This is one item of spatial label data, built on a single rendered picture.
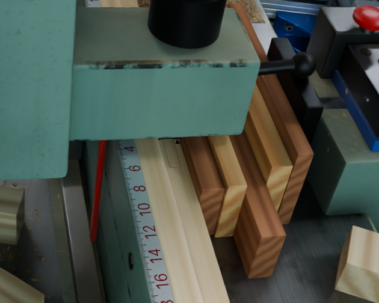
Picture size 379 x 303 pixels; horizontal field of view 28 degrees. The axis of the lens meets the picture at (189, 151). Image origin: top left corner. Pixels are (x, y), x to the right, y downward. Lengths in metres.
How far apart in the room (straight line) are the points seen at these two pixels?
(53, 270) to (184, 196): 0.17
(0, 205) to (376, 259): 0.31
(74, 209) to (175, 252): 0.22
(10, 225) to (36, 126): 0.20
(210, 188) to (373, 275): 0.13
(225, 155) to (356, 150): 0.10
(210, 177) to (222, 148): 0.03
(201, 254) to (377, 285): 0.13
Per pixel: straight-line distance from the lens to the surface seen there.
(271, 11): 1.28
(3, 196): 0.67
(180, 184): 0.56
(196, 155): 0.56
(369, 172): 0.60
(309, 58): 0.58
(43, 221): 0.71
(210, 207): 0.56
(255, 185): 0.56
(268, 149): 0.56
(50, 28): 0.43
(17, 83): 0.46
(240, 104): 0.55
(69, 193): 0.71
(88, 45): 0.51
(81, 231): 0.68
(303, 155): 0.55
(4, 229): 0.68
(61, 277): 0.67
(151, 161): 0.56
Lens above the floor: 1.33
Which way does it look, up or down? 43 degrees down
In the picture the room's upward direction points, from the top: 12 degrees clockwise
